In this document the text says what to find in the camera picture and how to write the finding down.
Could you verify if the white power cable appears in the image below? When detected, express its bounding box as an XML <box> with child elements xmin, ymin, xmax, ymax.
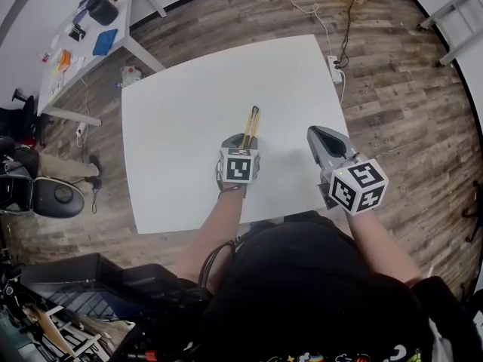
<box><xmin>278</xmin><ymin>0</ymin><xmax>334</xmax><ymax>58</ymax></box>

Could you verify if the person's left forearm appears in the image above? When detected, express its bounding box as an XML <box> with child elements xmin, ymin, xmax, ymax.
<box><xmin>176</xmin><ymin>183</ymin><xmax>248</xmax><ymax>283</ymax></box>

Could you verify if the orange packet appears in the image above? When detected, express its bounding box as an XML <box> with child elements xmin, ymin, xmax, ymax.
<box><xmin>57</xmin><ymin>49</ymin><xmax>72</xmax><ymax>73</ymax></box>

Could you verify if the white table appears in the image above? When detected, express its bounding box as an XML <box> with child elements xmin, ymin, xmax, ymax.
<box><xmin>120</xmin><ymin>34</ymin><xmax>350</xmax><ymax>235</ymax></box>

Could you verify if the black power cable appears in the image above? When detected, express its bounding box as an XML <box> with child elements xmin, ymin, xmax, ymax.
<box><xmin>337</xmin><ymin>0</ymin><xmax>358</xmax><ymax>69</ymax></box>

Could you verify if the blue cloth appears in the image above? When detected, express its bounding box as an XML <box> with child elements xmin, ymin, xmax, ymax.
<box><xmin>92</xmin><ymin>28</ymin><xmax>118</xmax><ymax>57</ymax></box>

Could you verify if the white metal frame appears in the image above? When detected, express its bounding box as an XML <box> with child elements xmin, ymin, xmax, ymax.
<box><xmin>416</xmin><ymin>0</ymin><xmax>483</xmax><ymax>67</ymax></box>

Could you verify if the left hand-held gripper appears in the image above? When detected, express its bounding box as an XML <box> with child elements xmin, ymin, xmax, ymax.
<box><xmin>217</xmin><ymin>133</ymin><xmax>262</xmax><ymax>185</ymax></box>

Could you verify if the black equipment case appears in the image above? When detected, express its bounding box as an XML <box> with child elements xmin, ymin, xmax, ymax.
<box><xmin>19</xmin><ymin>253</ymin><xmax>211</xmax><ymax>362</ymax></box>

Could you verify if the person's right forearm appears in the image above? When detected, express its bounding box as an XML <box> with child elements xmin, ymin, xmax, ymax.
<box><xmin>346</xmin><ymin>206</ymin><xmax>423</xmax><ymax>284</ymax></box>

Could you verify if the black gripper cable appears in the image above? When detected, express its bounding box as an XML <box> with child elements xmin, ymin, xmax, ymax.
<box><xmin>198</xmin><ymin>238</ymin><xmax>239</xmax><ymax>292</ymax></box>

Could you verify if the person's black printed shirt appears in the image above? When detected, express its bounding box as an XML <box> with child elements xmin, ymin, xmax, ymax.
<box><xmin>195</xmin><ymin>211</ymin><xmax>483</xmax><ymax>362</ymax></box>

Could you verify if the black office chair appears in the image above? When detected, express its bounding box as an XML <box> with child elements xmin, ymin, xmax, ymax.
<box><xmin>0</xmin><ymin>87</ymin><xmax>45</xmax><ymax>147</ymax></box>

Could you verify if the black small box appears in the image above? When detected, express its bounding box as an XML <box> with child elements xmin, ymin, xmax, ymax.
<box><xmin>67</xmin><ymin>24</ymin><xmax>87</xmax><ymax>43</ymax></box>

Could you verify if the white red bag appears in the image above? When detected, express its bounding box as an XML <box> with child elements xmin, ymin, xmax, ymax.
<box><xmin>120</xmin><ymin>65</ymin><xmax>145</xmax><ymax>88</ymax></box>

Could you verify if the black plant pot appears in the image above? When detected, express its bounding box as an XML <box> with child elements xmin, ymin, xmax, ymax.
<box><xmin>87</xmin><ymin>0</ymin><xmax>120</xmax><ymax>26</ymax></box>

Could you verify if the yellow black utility knife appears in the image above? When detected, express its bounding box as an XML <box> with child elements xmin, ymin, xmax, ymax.
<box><xmin>241</xmin><ymin>106</ymin><xmax>261</xmax><ymax>150</ymax></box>

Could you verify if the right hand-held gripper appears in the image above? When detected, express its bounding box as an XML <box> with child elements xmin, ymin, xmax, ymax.
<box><xmin>306</xmin><ymin>125</ymin><xmax>389</xmax><ymax>216</ymax></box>

